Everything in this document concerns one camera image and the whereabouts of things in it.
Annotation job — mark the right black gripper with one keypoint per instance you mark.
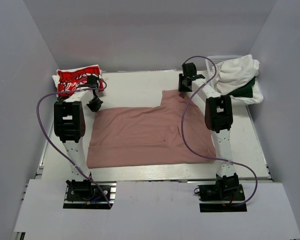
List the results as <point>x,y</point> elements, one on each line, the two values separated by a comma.
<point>181,88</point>

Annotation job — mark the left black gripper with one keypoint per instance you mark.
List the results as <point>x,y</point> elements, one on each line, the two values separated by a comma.
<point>95,107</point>

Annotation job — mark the green and white t shirt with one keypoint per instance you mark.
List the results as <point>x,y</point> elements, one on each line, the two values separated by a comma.
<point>246,95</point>

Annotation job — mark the pink t shirt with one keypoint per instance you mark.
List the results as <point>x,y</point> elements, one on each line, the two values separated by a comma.
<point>172,133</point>

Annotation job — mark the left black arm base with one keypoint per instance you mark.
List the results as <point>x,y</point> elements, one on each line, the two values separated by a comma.
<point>86,195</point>

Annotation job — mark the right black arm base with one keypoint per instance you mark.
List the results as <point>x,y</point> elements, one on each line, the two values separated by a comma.
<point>211,201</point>

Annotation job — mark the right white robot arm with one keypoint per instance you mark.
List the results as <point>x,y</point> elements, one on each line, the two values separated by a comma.
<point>218,117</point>

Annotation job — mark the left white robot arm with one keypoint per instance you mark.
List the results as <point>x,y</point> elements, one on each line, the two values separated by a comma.
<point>69,119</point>

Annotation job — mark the folded red coca-cola t shirt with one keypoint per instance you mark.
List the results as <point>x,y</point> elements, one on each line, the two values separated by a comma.
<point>67,81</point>

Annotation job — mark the white plastic basket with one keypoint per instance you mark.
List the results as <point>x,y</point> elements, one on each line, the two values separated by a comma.
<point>216,59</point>

